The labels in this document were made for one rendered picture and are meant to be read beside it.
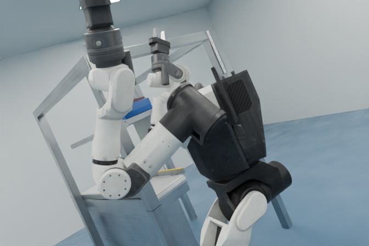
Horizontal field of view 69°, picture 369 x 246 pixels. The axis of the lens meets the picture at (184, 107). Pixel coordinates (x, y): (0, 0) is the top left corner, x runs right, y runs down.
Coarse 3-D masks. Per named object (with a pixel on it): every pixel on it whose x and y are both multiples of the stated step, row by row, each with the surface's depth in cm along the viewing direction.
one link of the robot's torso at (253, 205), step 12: (252, 192) 90; (216, 204) 101; (240, 204) 88; (252, 204) 88; (264, 204) 90; (216, 216) 100; (240, 216) 86; (252, 216) 88; (204, 228) 96; (216, 228) 96; (228, 228) 85; (240, 228) 86; (204, 240) 94; (216, 240) 95; (228, 240) 84; (240, 240) 86
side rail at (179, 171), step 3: (162, 171) 178; (165, 171) 175; (168, 171) 173; (171, 171) 171; (174, 171) 169; (177, 171) 166; (180, 171) 165; (183, 171) 164; (156, 174) 184; (159, 174) 181; (162, 174) 179; (165, 174) 176; (168, 174) 174; (171, 174) 172; (174, 174) 170
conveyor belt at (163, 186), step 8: (168, 176) 174; (176, 176) 165; (152, 184) 171; (160, 184) 162; (168, 184) 156; (176, 184) 157; (88, 192) 238; (96, 192) 223; (160, 192) 150; (168, 192) 153
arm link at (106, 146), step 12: (96, 120) 68; (108, 120) 67; (120, 120) 70; (96, 132) 68; (108, 132) 67; (96, 144) 67; (108, 144) 67; (120, 144) 71; (96, 156) 67; (108, 156) 68; (96, 168) 68; (108, 168) 67; (96, 180) 68
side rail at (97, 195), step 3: (84, 195) 216; (87, 195) 210; (90, 195) 206; (93, 195) 201; (96, 195) 197; (99, 195) 193; (102, 195) 190; (135, 195) 155; (138, 195) 153; (84, 198) 218; (87, 198) 212
